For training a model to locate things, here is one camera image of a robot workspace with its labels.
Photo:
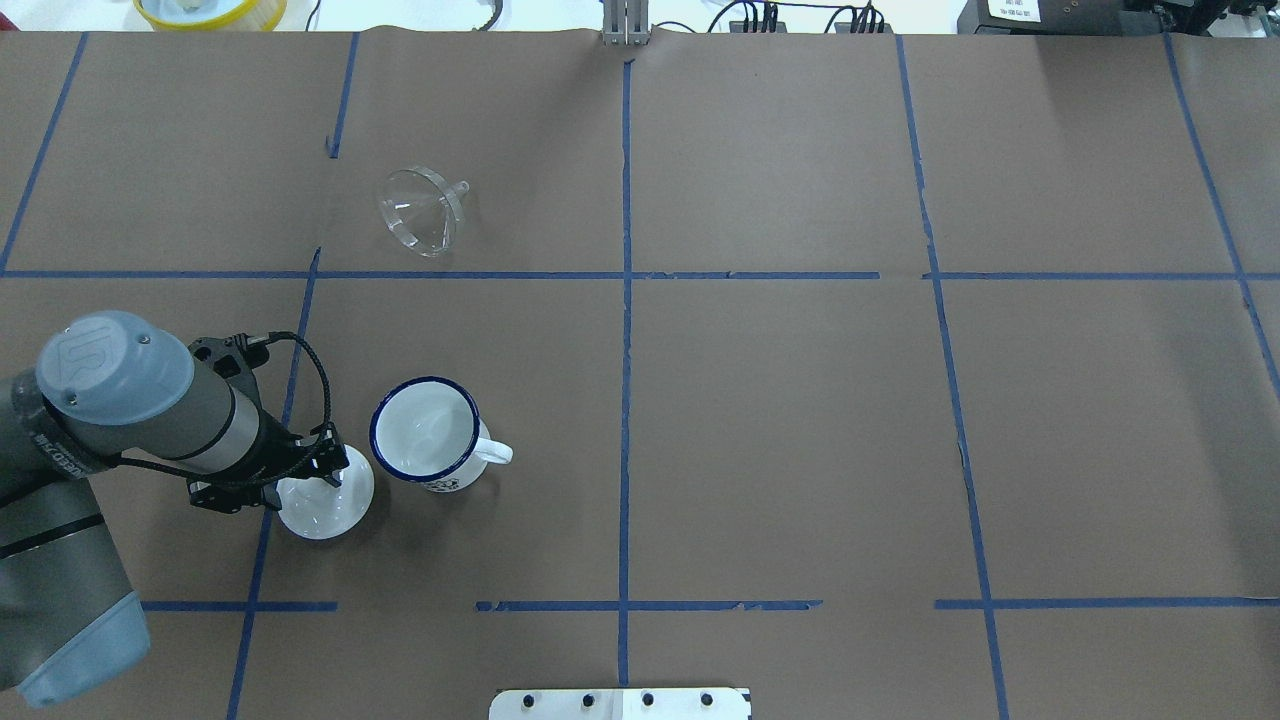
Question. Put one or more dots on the yellow tape roll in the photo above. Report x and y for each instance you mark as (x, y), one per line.
(212, 16)

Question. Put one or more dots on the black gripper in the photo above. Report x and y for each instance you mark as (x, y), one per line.
(275, 448)

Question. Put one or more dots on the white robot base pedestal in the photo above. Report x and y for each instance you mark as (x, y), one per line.
(623, 703)

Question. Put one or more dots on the white enamel mug blue rim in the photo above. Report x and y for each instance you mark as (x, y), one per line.
(429, 433)

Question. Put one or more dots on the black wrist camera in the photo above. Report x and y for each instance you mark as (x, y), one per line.
(230, 500)

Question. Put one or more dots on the aluminium frame post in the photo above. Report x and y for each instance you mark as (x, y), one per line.
(626, 23)

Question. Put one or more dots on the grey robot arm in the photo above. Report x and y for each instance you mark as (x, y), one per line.
(113, 390)

